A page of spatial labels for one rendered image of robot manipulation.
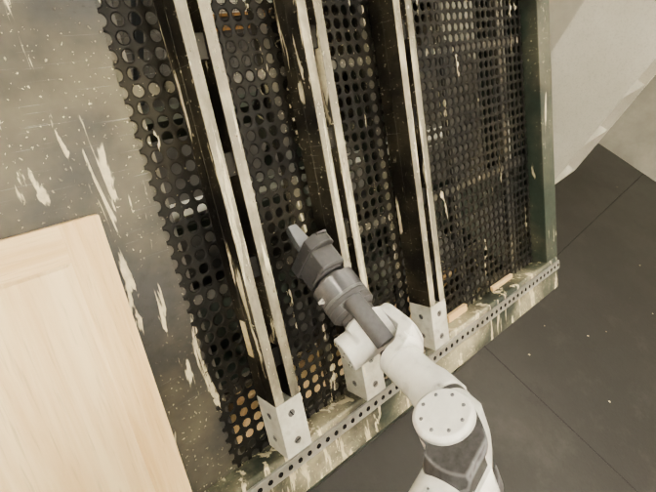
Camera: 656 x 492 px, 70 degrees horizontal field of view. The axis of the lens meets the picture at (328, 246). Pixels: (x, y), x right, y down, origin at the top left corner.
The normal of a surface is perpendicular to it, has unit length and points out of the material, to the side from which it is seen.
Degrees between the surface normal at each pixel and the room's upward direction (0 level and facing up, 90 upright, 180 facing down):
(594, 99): 90
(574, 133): 90
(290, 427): 51
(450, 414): 40
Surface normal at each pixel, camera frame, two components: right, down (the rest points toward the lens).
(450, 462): -0.36, -0.80
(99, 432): 0.64, 0.12
